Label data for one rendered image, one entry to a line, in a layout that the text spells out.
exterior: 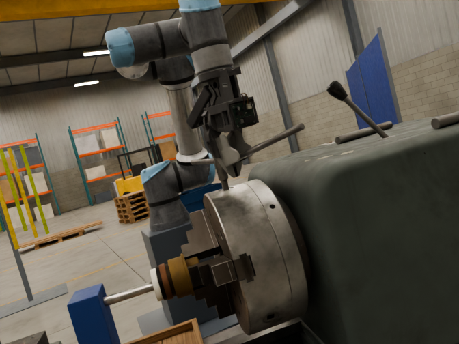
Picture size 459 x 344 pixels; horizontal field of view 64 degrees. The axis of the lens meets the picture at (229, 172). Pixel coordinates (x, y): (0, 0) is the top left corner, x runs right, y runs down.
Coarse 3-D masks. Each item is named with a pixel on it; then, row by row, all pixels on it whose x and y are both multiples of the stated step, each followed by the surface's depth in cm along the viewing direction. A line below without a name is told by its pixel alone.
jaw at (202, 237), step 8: (192, 216) 86; (200, 216) 86; (192, 224) 88; (200, 224) 85; (208, 224) 85; (192, 232) 84; (200, 232) 84; (208, 232) 84; (192, 240) 83; (200, 240) 83; (208, 240) 83; (216, 240) 83; (184, 248) 81; (192, 248) 81; (200, 248) 81; (208, 248) 81; (216, 248) 82; (184, 256) 80; (192, 256) 81; (200, 256) 82; (208, 256) 84
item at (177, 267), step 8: (160, 264) 79; (168, 264) 77; (176, 264) 77; (184, 264) 76; (192, 264) 78; (160, 272) 76; (168, 272) 77; (176, 272) 76; (184, 272) 76; (160, 280) 75; (168, 280) 76; (176, 280) 75; (184, 280) 76; (160, 288) 75; (168, 288) 75; (176, 288) 75; (184, 288) 76; (192, 288) 76; (168, 296) 76; (184, 296) 78
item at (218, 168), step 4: (216, 160) 78; (216, 164) 78; (220, 164) 78; (216, 168) 78; (220, 168) 78; (220, 172) 78; (224, 172) 78; (220, 176) 78; (224, 176) 78; (220, 180) 79; (224, 180) 79; (224, 184) 79; (224, 188) 79; (228, 188) 79
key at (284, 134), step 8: (296, 128) 60; (304, 128) 60; (280, 136) 63; (288, 136) 63; (264, 144) 67; (272, 144) 66; (248, 152) 70; (192, 160) 85; (200, 160) 83; (208, 160) 80
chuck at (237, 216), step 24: (216, 192) 79; (240, 192) 76; (216, 216) 73; (240, 216) 71; (264, 216) 70; (240, 240) 68; (264, 240) 68; (264, 264) 67; (240, 288) 67; (264, 288) 67; (288, 288) 69; (240, 312) 76; (264, 312) 69; (288, 312) 72
